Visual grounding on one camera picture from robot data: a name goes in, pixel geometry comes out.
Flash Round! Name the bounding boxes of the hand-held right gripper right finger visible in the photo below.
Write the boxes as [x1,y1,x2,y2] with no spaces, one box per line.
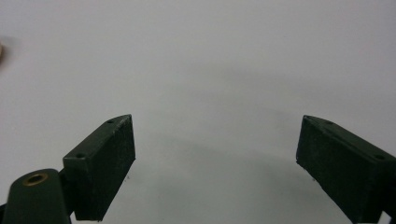
[295,114,396,224]

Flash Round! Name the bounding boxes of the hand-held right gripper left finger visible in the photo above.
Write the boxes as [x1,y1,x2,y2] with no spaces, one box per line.
[62,114,136,222]

